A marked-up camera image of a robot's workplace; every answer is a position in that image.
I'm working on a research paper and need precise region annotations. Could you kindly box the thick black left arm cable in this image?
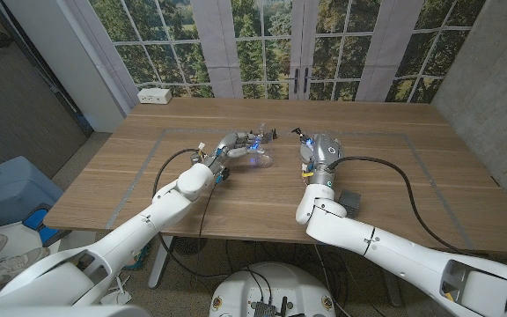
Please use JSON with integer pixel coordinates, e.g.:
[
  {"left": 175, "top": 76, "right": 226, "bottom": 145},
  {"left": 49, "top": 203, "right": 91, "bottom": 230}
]
[{"left": 151, "top": 147, "right": 228, "bottom": 281}]

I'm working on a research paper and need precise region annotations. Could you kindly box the printed window backdrop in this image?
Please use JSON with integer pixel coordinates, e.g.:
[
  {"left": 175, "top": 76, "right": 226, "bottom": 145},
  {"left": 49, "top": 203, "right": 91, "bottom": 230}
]
[{"left": 62, "top": 0, "right": 488, "bottom": 105}]

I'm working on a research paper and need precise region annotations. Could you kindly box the dark round slatted disc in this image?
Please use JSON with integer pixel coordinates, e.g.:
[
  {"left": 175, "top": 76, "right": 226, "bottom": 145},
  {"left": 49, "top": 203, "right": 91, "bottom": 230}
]
[{"left": 173, "top": 237, "right": 209, "bottom": 257}]

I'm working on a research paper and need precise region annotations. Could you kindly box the white power strip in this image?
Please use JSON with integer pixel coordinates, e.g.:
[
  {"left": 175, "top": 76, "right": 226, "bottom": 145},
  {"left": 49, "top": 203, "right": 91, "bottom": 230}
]
[{"left": 137, "top": 87, "right": 173, "bottom": 106}]

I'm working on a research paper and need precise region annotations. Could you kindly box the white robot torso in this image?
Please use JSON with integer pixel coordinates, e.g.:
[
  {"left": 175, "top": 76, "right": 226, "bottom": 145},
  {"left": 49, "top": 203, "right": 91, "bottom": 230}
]
[{"left": 209, "top": 262, "right": 337, "bottom": 317}]

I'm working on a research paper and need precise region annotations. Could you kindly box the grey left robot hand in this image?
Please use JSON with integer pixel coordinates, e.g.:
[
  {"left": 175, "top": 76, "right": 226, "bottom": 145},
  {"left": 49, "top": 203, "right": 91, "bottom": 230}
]
[{"left": 214, "top": 130, "right": 277, "bottom": 165}]

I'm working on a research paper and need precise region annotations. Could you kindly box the dark wooden door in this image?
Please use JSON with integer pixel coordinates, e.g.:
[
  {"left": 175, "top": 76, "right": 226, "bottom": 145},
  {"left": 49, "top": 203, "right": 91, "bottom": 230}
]
[{"left": 0, "top": 0, "right": 94, "bottom": 181}]

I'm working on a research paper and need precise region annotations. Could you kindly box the white floor mat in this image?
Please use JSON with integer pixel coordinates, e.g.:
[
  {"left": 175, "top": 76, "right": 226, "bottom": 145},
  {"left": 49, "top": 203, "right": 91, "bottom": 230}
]
[{"left": 0, "top": 222, "right": 74, "bottom": 287}]

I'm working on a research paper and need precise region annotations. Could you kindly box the white table leg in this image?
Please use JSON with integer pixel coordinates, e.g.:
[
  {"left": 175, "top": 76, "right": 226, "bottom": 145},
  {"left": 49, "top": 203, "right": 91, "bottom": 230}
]
[
  {"left": 383, "top": 269, "right": 403, "bottom": 308},
  {"left": 147, "top": 235, "right": 175, "bottom": 290}
]

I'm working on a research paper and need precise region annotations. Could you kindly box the white toy airplane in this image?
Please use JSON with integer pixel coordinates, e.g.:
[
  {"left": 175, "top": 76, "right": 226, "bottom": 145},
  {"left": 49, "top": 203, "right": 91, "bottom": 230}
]
[{"left": 99, "top": 271, "right": 132, "bottom": 306}]

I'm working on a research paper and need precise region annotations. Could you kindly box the blue storage bin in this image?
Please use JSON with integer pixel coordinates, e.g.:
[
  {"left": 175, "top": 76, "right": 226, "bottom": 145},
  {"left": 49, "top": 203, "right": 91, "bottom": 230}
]
[{"left": 0, "top": 156, "right": 65, "bottom": 230}]

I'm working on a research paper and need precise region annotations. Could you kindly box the thin black left wrist cable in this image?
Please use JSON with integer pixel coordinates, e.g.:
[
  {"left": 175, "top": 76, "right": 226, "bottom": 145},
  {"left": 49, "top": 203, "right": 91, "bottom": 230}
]
[{"left": 196, "top": 180, "right": 219, "bottom": 247}]

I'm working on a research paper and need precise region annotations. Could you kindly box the grey block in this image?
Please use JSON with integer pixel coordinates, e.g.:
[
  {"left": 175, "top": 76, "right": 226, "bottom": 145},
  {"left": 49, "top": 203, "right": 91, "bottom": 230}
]
[{"left": 338, "top": 188, "right": 363, "bottom": 217}]

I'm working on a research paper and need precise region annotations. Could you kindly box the teal toy basket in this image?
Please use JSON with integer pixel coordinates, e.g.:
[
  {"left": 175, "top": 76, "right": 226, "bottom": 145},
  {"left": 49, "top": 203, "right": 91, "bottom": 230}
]
[{"left": 123, "top": 244, "right": 151, "bottom": 270}]

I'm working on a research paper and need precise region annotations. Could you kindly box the clear plastic spray bottle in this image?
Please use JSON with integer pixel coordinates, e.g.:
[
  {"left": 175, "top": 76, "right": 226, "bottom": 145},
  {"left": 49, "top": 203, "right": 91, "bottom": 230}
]
[{"left": 244, "top": 122, "right": 277, "bottom": 171}]

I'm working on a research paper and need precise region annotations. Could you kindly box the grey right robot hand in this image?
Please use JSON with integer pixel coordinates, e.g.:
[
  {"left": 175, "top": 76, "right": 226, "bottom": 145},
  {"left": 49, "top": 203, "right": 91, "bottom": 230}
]
[{"left": 298, "top": 131, "right": 345, "bottom": 172}]

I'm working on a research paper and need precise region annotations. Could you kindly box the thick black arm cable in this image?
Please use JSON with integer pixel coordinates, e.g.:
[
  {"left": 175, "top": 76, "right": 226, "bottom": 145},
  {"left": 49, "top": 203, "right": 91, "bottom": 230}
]
[
  {"left": 151, "top": 147, "right": 228, "bottom": 281},
  {"left": 326, "top": 156, "right": 507, "bottom": 262}
]

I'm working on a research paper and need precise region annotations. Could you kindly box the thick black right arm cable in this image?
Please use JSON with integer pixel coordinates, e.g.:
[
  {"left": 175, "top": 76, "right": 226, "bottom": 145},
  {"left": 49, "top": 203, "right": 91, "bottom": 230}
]
[{"left": 326, "top": 156, "right": 507, "bottom": 262}]

